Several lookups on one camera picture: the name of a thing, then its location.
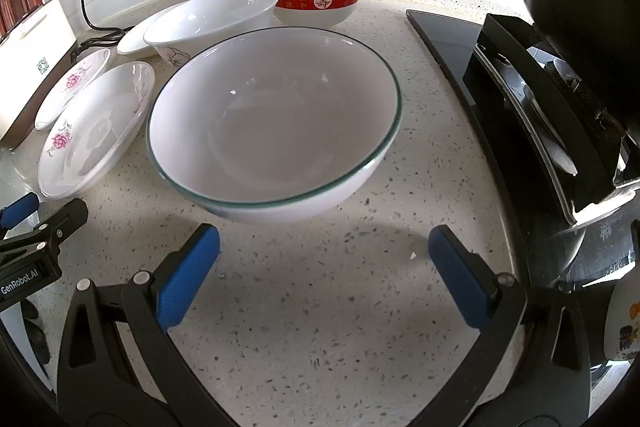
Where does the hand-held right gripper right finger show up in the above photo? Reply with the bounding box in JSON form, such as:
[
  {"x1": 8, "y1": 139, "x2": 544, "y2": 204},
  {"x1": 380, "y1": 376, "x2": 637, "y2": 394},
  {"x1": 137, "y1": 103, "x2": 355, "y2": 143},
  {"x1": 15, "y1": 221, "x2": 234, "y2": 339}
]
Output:
[{"x1": 428, "y1": 225, "x2": 608, "y2": 427}]

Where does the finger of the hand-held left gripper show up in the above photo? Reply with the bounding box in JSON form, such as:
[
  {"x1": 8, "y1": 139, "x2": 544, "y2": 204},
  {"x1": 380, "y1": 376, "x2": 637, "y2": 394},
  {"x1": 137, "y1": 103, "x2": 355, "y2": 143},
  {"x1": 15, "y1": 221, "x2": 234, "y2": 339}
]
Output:
[
  {"x1": 0, "y1": 198, "x2": 89, "y2": 265},
  {"x1": 0, "y1": 193, "x2": 40, "y2": 233}
]

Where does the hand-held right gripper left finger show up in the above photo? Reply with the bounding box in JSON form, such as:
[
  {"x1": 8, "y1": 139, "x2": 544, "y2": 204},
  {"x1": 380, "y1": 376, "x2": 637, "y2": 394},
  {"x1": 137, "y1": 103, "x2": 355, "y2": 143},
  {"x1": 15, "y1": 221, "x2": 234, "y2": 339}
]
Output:
[{"x1": 56, "y1": 223, "x2": 236, "y2": 427}]

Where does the white plate with pink flowers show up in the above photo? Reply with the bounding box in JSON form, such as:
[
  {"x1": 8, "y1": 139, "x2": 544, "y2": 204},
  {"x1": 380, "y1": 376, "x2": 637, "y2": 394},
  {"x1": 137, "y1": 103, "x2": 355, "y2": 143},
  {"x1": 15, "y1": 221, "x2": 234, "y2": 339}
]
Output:
[
  {"x1": 37, "y1": 61, "x2": 156, "y2": 199},
  {"x1": 34, "y1": 48, "x2": 112, "y2": 130}
]

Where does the large white bowl green rim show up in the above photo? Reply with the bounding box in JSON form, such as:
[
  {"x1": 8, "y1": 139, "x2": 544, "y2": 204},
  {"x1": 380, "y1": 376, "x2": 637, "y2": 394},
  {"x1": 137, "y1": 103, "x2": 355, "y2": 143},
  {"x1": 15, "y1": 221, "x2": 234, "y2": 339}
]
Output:
[{"x1": 146, "y1": 27, "x2": 404, "y2": 224}]

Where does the cream rice cooker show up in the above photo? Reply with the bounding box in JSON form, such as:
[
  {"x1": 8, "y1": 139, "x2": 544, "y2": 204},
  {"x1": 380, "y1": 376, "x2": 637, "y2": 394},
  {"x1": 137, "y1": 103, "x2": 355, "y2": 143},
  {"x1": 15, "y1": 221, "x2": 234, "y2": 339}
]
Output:
[{"x1": 0, "y1": 0, "x2": 78, "y2": 151}]

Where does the white printed mug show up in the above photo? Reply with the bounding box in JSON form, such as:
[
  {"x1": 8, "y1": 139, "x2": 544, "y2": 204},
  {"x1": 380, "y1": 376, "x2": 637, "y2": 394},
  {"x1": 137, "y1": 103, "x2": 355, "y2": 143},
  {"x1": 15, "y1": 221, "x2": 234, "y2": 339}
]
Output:
[{"x1": 602, "y1": 277, "x2": 640, "y2": 363}]

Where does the black stove pan support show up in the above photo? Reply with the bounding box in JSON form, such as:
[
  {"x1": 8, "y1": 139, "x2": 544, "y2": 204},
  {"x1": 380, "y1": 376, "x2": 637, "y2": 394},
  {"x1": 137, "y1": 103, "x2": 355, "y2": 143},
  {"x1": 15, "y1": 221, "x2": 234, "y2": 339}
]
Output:
[{"x1": 462, "y1": 13, "x2": 626, "y2": 228}]

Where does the small plain white plate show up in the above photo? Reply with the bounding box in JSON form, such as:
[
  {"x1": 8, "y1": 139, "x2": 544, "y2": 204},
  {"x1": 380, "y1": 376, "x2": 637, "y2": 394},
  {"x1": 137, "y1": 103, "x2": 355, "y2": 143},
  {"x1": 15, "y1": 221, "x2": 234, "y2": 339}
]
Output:
[{"x1": 117, "y1": 2, "x2": 183, "y2": 58}]

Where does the white bowl with floral print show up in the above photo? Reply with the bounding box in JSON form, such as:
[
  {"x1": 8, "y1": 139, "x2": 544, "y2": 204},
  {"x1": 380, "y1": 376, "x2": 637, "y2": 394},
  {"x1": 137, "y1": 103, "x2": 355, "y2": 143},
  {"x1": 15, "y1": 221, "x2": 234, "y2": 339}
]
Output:
[{"x1": 143, "y1": 0, "x2": 281, "y2": 68}]

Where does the black wok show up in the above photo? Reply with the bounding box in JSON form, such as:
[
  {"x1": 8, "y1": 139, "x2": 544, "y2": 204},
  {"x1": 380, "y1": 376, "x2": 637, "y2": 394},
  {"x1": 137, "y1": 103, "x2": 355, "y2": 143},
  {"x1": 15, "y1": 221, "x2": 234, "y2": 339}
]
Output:
[{"x1": 501, "y1": 0, "x2": 640, "y2": 142}]

